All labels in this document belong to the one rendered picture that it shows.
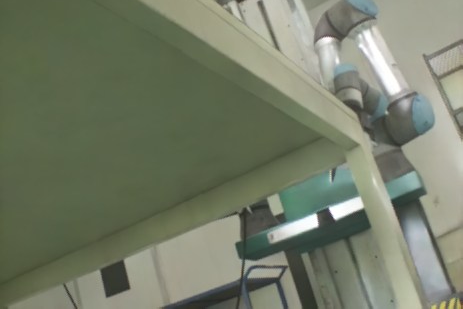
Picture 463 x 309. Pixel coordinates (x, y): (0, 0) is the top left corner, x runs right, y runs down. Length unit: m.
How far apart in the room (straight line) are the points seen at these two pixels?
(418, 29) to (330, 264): 2.72
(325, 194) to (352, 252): 0.23
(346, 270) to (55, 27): 1.62
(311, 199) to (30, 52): 1.51
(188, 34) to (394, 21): 4.00
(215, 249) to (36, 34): 4.17
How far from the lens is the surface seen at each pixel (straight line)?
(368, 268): 2.08
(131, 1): 0.54
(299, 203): 2.08
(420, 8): 4.57
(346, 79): 1.65
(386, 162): 1.88
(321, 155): 1.23
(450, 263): 3.74
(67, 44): 0.70
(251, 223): 1.97
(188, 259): 4.89
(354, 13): 1.95
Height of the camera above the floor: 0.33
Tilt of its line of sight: 22 degrees up
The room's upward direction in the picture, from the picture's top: 17 degrees counter-clockwise
